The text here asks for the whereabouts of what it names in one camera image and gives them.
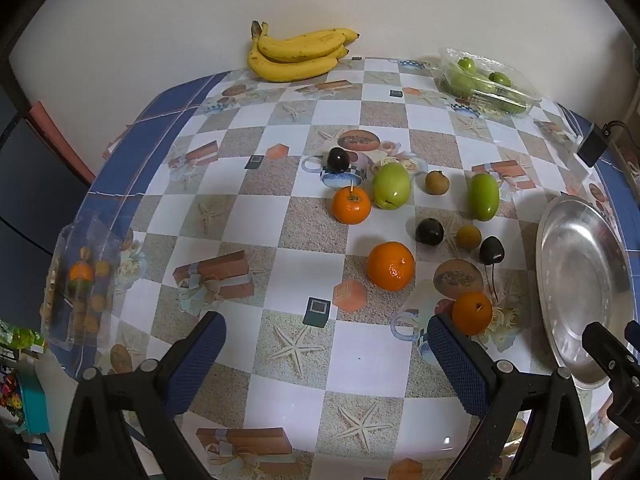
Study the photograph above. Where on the dark plum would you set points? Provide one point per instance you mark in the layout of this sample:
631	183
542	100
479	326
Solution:
429	231

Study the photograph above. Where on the dark cabinet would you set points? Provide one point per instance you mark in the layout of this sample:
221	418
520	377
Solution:
30	200

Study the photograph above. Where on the teal box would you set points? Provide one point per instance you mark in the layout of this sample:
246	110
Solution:
35	400

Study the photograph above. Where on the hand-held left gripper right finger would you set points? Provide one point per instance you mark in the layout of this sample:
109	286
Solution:
455	365

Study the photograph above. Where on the elongated green fruit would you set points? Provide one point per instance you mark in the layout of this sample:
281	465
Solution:
483	196

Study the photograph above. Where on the small orange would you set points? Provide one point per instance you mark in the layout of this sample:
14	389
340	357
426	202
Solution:
472	313

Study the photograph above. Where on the black power adapter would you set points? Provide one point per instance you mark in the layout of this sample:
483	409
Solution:
592	145

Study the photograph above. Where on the yellow banana bunch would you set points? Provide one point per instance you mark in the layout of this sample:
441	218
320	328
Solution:
295	60

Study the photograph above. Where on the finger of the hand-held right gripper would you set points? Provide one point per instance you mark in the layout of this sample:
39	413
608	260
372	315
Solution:
612	360
634	332

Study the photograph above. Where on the dark cherry without stem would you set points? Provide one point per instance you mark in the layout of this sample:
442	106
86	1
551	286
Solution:
337	160

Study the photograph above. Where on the dark cherry with stem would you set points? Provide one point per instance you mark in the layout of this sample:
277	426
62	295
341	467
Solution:
492	251

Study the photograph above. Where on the round green fruit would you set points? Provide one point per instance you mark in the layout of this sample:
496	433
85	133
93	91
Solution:
392	186

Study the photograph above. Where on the reddish brown board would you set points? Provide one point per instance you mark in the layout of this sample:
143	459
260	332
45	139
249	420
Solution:
60	145

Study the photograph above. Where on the pile of small orange fruits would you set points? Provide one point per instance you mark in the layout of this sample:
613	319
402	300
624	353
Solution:
82	272

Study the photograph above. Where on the brown longan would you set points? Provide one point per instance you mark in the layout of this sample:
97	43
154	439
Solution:
468	237
436	181

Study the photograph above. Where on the green packet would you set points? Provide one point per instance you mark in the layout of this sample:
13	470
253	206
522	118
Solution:
20	337

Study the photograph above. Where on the orange with long stem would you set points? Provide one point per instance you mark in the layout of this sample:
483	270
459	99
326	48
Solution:
351	206

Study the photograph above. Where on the large orange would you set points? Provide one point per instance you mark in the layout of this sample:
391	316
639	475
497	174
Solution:
391	266

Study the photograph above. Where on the pile of small green fruits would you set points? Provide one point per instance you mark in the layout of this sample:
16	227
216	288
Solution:
467	80

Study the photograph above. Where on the round steel plate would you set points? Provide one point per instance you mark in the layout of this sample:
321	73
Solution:
580	280

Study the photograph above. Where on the clear plastic fruit box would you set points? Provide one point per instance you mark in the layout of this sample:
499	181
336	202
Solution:
520	87

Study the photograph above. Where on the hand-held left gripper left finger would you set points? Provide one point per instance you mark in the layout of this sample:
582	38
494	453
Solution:
200	355

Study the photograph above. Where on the checkered printed tablecloth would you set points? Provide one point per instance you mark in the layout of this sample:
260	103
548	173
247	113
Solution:
280	125

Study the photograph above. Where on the colourful toy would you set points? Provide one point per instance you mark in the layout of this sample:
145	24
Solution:
9	390

